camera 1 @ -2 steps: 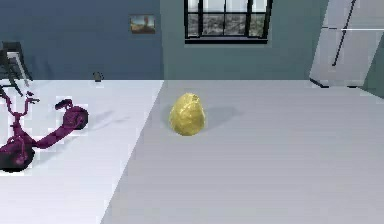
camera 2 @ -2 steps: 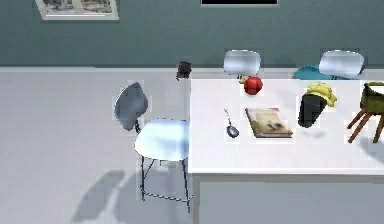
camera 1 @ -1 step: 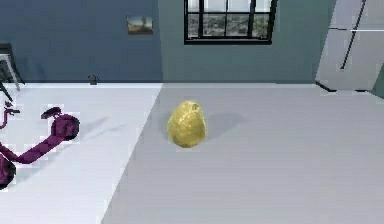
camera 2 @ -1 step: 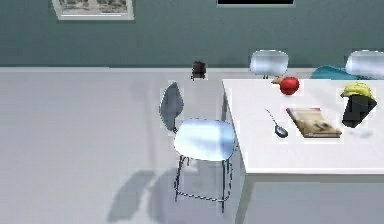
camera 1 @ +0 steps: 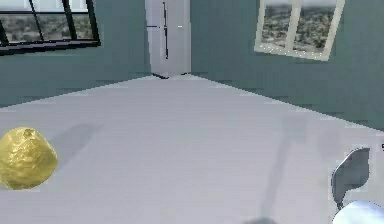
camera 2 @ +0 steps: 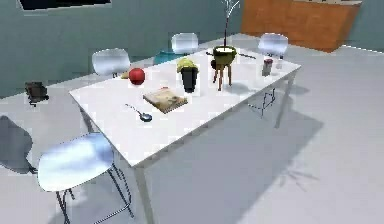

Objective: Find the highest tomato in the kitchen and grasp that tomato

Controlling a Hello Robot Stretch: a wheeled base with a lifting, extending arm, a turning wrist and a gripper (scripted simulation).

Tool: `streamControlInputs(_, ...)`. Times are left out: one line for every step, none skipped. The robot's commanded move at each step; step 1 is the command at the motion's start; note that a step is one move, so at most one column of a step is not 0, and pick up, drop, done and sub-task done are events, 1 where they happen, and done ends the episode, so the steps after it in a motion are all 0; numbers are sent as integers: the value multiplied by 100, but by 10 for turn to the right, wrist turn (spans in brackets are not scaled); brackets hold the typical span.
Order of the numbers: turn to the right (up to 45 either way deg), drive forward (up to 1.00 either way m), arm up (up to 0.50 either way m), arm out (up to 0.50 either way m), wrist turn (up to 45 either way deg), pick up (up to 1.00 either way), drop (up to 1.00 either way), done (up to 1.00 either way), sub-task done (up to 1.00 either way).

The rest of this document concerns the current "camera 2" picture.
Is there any white dining table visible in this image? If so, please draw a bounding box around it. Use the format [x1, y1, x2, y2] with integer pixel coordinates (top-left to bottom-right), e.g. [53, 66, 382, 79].
[68, 47, 303, 224]

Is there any black cup with yellow-green food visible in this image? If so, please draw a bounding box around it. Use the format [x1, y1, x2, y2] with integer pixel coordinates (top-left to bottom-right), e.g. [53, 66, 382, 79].
[176, 57, 200, 94]

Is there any dark window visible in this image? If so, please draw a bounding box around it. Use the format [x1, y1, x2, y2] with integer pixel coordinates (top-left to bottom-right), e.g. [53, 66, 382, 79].
[18, 0, 112, 11]

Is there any teal cushion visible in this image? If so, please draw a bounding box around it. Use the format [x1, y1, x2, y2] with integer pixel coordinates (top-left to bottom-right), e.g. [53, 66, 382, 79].
[153, 50, 184, 66]

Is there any grey spoon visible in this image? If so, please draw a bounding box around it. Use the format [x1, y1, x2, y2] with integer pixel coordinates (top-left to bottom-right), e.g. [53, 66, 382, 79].
[125, 103, 153, 123]

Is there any grey red-capped shaker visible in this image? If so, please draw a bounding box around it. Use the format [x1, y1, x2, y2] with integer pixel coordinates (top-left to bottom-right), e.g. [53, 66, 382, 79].
[261, 58, 274, 77]

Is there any green pot house plant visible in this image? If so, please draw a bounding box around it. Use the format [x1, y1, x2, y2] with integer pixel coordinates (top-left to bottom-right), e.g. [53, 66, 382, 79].
[210, 0, 241, 92]

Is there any red tomato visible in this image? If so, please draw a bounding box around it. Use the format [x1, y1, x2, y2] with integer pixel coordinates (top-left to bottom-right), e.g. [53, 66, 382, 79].
[128, 67, 146, 86]

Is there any tan book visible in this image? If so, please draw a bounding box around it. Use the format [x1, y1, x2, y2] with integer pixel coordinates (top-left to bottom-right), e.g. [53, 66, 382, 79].
[142, 87, 189, 115]

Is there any orange wooden door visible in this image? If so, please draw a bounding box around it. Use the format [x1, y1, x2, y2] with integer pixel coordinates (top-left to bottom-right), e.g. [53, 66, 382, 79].
[240, 0, 362, 54]

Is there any white shell chair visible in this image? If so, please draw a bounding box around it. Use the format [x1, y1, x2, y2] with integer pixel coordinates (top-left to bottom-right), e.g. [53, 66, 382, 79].
[171, 32, 200, 56]
[37, 132, 135, 224]
[257, 32, 289, 58]
[91, 48, 131, 79]

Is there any small dark brown object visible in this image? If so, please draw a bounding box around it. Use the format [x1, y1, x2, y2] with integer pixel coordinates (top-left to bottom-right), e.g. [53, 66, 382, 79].
[24, 81, 50, 108]

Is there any dark thin utensil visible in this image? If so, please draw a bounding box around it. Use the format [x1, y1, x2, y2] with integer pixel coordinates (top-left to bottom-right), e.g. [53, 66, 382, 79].
[205, 50, 257, 60]

